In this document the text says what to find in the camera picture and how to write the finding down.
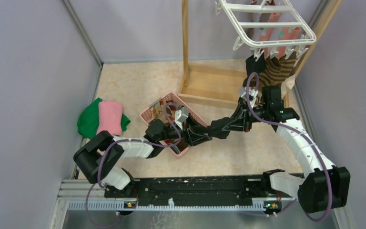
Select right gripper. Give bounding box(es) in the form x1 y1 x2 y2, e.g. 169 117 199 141
221 100 269 133

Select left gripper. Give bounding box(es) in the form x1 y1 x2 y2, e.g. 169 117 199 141
158 113 212 146

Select black sock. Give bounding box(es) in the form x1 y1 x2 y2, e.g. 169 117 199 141
207 117 232 139
243 55 266 89

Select white clip hanger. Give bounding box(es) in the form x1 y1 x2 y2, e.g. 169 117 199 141
214 0 317 60

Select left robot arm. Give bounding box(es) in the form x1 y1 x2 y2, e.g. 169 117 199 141
73 119 212 197

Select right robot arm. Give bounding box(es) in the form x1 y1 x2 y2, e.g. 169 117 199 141
223 86 351 213

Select striped socks in basket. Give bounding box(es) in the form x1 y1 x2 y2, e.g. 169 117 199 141
151 99 178 125

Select wooden rack stand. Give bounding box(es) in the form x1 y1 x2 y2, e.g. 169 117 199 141
178 0 343 109

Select pink plastic basket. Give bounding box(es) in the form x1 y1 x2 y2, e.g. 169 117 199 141
140 93 208 156

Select pink folded cloth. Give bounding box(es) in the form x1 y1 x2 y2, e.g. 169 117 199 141
97 101 123 135

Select pink sock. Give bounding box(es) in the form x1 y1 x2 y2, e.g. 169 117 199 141
259 12 302 41

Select maroon striped sock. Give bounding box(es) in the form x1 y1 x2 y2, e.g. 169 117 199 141
244 0 262 39

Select green cloth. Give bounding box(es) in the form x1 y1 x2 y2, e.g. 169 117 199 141
77 98 131 139

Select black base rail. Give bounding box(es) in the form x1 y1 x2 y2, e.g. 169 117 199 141
104 175 293 214

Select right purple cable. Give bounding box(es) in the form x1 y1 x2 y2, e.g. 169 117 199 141
245 72 333 222

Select purple cable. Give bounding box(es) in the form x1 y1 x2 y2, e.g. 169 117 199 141
245 72 333 222
85 102 183 229

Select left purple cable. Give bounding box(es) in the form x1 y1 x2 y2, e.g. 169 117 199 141
85 102 183 229

